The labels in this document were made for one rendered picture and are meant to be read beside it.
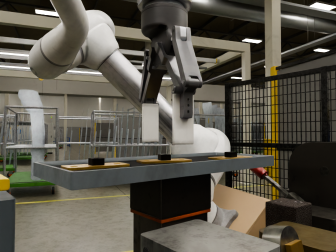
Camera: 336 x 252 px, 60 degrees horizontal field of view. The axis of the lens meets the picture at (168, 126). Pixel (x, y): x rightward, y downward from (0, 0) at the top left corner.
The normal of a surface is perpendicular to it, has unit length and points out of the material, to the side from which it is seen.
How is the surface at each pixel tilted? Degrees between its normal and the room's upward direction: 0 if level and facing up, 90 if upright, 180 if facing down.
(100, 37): 82
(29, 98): 85
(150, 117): 90
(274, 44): 90
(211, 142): 69
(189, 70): 63
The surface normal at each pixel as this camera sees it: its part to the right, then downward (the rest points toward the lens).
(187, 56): 0.35, -0.47
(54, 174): -0.77, -0.02
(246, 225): -0.66, -0.72
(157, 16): -0.26, -0.04
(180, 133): 0.39, -0.03
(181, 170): 0.63, -0.03
